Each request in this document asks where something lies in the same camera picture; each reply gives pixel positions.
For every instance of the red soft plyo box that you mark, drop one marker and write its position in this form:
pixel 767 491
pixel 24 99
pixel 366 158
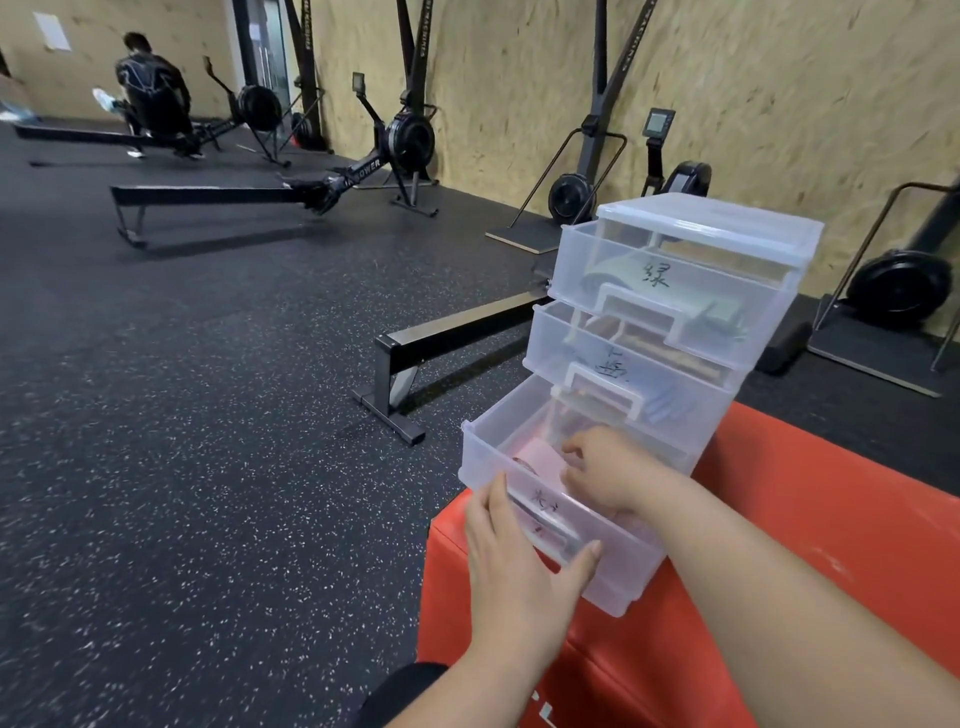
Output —
pixel 825 525

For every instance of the person's right forearm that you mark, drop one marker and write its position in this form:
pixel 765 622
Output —
pixel 787 622

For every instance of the stack of green bands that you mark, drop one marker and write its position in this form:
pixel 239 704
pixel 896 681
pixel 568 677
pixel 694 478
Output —
pixel 720 311

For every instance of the stack of blue bands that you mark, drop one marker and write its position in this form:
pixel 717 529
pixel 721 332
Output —
pixel 667 405

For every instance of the translucent plastic drawer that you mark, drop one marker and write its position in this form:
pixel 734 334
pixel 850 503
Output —
pixel 547 337
pixel 577 247
pixel 622 577

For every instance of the grey glass door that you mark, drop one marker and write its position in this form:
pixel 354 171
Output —
pixel 266 52

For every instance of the black foam roller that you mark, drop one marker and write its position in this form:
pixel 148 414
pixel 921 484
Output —
pixel 784 349

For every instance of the stack of pink bands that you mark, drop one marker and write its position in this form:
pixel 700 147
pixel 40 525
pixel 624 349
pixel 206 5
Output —
pixel 540 457

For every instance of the clear plastic drawer unit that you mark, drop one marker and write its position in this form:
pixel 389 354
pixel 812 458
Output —
pixel 712 217

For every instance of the person's left hand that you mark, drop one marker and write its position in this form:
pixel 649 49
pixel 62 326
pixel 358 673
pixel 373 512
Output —
pixel 517 600

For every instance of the black ski machine with stand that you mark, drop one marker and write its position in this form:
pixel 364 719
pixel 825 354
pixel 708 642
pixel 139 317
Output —
pixel 900 289
pixel 416 45
pixel 304 45
pixel 574 196

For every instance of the person's black trousers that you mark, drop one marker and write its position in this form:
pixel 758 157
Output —
pixel 397 697

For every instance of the person's right hand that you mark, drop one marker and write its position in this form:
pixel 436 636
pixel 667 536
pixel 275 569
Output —
pixel 622 472

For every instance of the white wall notice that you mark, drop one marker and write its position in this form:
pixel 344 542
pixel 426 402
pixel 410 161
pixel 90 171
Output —
pixel 52 31

